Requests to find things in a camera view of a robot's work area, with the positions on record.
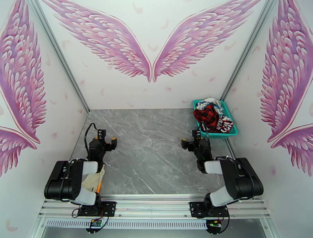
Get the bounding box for aluminium rail frame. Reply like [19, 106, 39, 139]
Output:
[38, 194, 271, 219]

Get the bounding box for white yellow blue printed shorts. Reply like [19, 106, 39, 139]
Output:
[196, 97, 225, 116]

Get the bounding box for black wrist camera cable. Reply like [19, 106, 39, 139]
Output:
[199, 121, 211, 141]
[84, 122, 99, 160]

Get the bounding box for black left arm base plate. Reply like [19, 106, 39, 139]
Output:
[78, 201, 117, 217]

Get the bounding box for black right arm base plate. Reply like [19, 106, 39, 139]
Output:
[189, 201, 230, 219]

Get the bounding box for beige work glove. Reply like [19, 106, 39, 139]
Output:
[82, 164, 106, 193]

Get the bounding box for black left wrist camera cable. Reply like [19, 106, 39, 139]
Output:
[84, 122, 99, 160]

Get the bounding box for aluminium corner post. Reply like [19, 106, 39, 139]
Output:
[220, 0, 281, 101]
[27, 0, 90, 115]

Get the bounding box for white perforated cable tray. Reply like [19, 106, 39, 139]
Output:
[45, 220, 209, 229]

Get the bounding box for red black plaid shirt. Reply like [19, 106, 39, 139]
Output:
[193, 105, 235, 134]

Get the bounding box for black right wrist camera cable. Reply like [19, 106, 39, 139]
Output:
[199, 121, 211, 141]

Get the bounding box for teal plastic mesh basket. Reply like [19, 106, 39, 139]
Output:
[192, 99, 239, 139]

